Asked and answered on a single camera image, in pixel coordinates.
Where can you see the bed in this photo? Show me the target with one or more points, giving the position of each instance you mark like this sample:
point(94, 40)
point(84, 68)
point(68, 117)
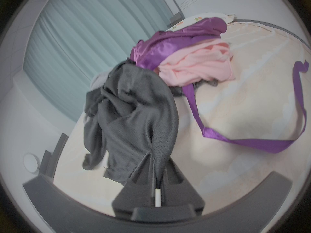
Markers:
point(243, 93)

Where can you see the blue-green curtain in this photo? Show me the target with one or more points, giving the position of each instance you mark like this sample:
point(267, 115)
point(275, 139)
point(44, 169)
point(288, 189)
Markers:
point(85, 45)

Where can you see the black T-shirt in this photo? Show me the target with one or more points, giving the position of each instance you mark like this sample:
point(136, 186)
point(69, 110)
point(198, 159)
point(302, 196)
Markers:
point(131, 105)

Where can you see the pink garment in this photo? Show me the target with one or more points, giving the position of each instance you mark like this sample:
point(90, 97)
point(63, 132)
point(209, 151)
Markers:
point(194, 67)

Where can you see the grey garment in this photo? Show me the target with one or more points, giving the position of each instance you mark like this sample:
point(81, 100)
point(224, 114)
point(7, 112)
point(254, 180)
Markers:
point(97, 81)

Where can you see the black glossy garment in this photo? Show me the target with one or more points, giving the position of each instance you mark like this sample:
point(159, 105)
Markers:
point(179, 91)

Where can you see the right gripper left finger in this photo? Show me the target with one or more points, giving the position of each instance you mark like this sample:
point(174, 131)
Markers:
point(138, 190)

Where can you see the white printed pillow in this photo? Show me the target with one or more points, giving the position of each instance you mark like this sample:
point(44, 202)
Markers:
point(192, 20)

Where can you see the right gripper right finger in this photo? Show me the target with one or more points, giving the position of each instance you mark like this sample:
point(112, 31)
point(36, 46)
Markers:
point(179, 193)

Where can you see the grey bedside table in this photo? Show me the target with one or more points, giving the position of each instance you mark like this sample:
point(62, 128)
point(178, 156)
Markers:
point(175, 18)

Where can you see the purple satin garment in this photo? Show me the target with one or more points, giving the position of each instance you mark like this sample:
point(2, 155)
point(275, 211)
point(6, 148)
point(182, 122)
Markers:
point(170, 45)

